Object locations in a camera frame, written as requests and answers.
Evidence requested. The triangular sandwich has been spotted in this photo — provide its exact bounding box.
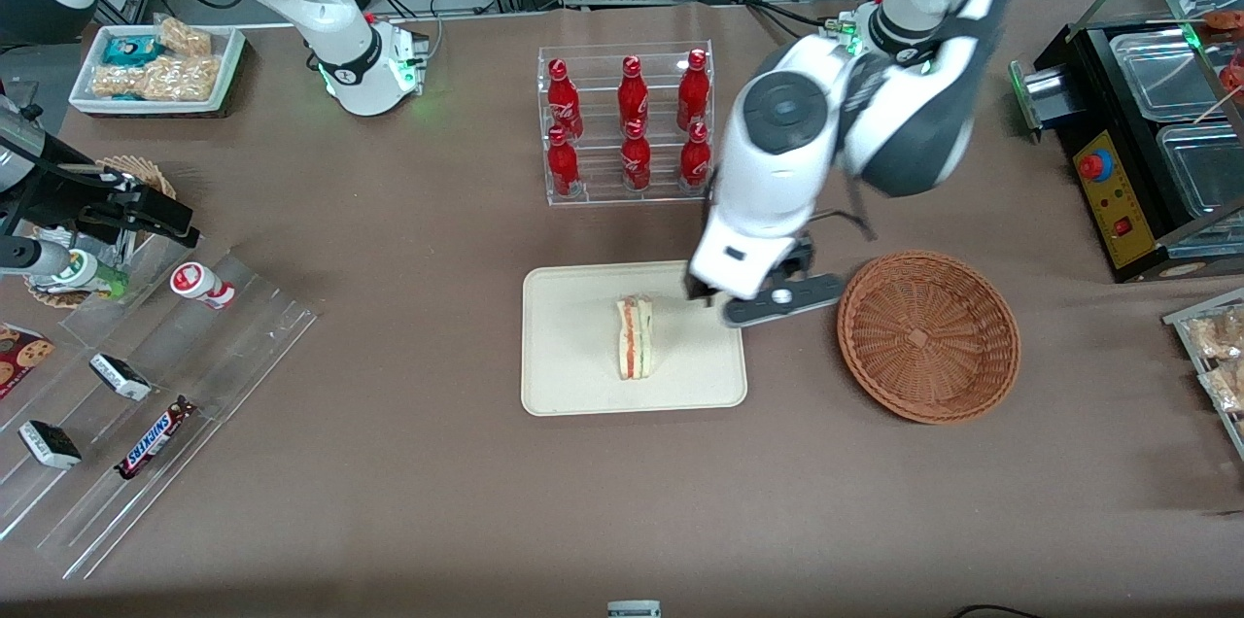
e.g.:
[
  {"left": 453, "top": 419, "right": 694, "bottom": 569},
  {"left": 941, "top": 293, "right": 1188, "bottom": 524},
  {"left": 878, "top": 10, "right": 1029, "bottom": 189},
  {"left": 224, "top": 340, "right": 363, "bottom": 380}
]
[{"left": 614, "top": 294, "right": 656, "bottom": 382}]

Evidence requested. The large brown wicker basket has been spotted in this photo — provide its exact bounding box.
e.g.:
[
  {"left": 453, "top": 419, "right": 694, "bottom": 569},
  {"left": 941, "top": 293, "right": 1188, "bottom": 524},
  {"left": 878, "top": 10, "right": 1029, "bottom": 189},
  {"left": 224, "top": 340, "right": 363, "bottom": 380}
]
[{"left": 837, "top": 250, "right": 1022, "bottom": 426}]

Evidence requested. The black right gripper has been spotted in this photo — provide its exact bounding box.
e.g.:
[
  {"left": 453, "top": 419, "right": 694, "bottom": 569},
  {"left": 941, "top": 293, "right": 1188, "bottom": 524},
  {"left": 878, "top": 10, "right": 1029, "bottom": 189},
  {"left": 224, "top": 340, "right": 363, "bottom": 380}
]
[{"left": 0, "top": 138, "right": 201, "bottom": 249}]

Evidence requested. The white snack tray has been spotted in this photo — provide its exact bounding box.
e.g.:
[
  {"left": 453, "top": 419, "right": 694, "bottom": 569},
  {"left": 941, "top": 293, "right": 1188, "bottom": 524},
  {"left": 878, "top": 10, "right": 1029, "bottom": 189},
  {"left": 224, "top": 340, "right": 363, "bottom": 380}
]
[{"left": 69, "top": 23, "right": 247, "bottom": 120}]

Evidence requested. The small rice cracker packet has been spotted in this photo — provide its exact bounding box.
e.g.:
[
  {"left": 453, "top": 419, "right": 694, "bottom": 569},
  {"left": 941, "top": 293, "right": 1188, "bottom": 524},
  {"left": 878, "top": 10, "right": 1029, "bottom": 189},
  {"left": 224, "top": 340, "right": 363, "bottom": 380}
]
[{"left": 154, "top": 15, "right": 214, "bottom": 57}]

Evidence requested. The wrapped pastry packet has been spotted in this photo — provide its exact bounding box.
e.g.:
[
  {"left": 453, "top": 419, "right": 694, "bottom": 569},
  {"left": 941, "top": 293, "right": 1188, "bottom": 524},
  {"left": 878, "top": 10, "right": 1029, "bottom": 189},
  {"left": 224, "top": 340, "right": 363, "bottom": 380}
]
[
  {"left": 1199, "top": 360, "right": 1244, "bottom": 413},
  {"left": 1187, "top": 306, "right": 1244, "bottom": 362}
]

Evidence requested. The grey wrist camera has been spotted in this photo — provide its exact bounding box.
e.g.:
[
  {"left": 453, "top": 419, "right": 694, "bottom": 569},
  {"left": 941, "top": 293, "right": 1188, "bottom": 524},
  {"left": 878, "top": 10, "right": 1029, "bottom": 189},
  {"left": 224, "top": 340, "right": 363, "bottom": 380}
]
[
  {"left": 720, "top": 272, "right": 846, "bottom": 328},
  {"left": 0, "top": 237, "right": 75, "bottom": 278}
]

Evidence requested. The clear acrylic bottle rack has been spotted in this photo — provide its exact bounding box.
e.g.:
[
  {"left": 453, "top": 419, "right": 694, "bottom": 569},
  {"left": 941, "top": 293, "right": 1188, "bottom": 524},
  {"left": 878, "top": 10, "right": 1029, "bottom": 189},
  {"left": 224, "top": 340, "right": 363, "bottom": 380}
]
[{"left": 536, "top": 40, "right": 716, "bottom": 207}]

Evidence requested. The clear acrylic stepped display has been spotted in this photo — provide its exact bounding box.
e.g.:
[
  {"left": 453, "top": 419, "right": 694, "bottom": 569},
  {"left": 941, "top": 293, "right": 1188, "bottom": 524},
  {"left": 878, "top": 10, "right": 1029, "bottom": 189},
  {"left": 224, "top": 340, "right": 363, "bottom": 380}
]
[{"left": 0, "top": 234, "right": 319, "bottom": 582}]

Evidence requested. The cream plastic tray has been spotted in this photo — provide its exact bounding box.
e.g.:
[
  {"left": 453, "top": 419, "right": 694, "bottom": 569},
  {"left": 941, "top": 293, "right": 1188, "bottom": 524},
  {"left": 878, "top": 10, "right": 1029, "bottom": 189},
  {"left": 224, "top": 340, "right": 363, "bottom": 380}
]
[{"left": 521, "top": 257, "right": 749, "bottom": 418}]

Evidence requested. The red cola bottle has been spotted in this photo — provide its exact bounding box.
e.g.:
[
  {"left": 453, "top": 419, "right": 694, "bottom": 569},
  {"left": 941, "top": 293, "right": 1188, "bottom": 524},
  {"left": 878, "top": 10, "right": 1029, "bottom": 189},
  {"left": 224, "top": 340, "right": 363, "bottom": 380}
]
[
  {"left": 547, "top": 58, "right": 585, "bottom": 141},
  {"left": 676, "top": 49, "right": 711, "bottom": 132},
  {"left": 545, "top": 126, "right": 583, "bottom": 200},
  {"left": 618, "top": 55, "right": 651, "bottom": 129},
  {"left": 678, "top": 121, "right": 712, "bottom": 190},
  {"left": 620, "top": 120, "right": 653, "bottom": 192}
]

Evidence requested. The snickers bar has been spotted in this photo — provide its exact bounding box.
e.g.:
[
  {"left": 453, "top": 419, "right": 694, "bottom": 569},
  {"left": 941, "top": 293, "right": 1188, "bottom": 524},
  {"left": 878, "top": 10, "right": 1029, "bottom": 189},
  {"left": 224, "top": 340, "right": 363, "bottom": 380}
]
[{"left": 114, "top": 395, "right": 199, "bottom": 481}]

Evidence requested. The small wicker basket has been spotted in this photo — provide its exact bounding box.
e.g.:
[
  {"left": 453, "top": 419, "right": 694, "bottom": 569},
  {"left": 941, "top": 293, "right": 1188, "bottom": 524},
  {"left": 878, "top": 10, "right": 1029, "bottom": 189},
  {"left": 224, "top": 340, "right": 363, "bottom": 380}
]
[{"left": 23, "top": 155, "right": 179, "bottom": 311}]

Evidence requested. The blue snack packet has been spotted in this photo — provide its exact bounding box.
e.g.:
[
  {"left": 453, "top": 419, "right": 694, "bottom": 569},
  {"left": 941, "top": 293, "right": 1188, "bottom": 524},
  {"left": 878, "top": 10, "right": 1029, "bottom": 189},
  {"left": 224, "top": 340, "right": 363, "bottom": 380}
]
[{"left": 103, "top": 34, "right": 163, "bottom": 67}]

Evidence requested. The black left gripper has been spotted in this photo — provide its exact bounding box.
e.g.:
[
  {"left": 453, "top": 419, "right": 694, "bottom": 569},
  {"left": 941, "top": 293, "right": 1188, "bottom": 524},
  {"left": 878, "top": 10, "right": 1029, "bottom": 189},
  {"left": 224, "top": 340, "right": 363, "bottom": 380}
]
[{"left": 683, "top": 236, "right": 818, "bottom": 307}]

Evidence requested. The black white chocolate bar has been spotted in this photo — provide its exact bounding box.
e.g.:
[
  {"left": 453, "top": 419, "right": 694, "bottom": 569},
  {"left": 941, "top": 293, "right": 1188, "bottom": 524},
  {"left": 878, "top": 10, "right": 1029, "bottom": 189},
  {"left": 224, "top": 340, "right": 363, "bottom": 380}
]
[
  {"left": 18, "top": 419, "right": 84, "bottom": 471},
  {"left": 88, "top": 352, "right": 155, "bottom": 402}
]

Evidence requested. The grey tray with pastries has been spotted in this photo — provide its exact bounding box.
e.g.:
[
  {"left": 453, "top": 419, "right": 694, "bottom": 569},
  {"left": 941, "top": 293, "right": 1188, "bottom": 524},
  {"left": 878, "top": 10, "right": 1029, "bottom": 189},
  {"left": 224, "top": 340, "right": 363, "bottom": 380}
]
[{"left": 1162, "top": 287, "right": 1244, "bottom": 463}]

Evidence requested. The red cookie packet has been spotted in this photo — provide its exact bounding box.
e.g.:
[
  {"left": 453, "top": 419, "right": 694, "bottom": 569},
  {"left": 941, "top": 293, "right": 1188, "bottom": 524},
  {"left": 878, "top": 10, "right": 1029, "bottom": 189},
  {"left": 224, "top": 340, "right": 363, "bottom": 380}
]
[{"left": 0, "top": 323, "right": 56, "bottom": 401}]

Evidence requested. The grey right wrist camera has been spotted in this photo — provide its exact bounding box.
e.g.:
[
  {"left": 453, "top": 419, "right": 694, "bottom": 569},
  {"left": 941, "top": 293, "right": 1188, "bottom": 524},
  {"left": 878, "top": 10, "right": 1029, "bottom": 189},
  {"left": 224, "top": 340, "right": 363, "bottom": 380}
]
[{"left": 0, "top": 237, "right": 75, "bottom": 278}]

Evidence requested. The black food warmer appliance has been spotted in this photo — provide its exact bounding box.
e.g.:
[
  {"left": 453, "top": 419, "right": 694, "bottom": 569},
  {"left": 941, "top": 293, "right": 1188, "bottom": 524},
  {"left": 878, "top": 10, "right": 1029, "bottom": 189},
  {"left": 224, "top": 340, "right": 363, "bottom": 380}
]
[{"left": 1009, "top": 0, "right": 1244, "bottom": 286}]

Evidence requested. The green drink bottle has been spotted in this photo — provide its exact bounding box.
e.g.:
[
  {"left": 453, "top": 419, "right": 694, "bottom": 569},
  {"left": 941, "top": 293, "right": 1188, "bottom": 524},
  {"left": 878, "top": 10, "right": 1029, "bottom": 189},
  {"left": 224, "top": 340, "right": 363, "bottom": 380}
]
[{"left": 27, "top": 248, "right": 130, "bottom": 301}]

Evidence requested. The large rice cracker packet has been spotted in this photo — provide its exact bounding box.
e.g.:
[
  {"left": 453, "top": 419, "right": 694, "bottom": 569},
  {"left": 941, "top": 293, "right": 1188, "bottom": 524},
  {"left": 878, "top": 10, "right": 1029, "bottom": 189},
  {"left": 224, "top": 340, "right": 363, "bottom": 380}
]
[{"left": 91, "top": 54, "right": 224, "bottom": 103}]

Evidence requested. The white red yogurt bottle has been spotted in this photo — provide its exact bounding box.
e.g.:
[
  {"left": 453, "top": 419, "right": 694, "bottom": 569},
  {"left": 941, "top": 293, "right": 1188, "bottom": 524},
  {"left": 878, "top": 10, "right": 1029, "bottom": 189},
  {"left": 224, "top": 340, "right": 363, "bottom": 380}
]
[{"left": 169, "top": 260, "right": 237, "bottom": 311}]

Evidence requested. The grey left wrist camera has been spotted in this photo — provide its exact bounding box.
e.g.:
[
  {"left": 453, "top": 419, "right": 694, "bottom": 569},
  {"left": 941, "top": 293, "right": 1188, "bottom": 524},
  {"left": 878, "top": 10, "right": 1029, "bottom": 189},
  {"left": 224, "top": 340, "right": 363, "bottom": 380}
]
[{"left": 720, "top": 272, "right": 846, "bottom": 328}]

